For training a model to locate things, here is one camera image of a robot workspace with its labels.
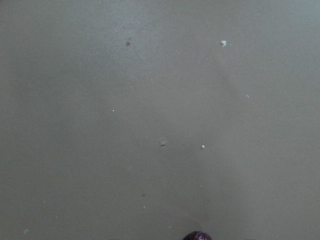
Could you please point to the dark cherries pair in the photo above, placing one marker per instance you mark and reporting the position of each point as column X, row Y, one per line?
column 197, row 235

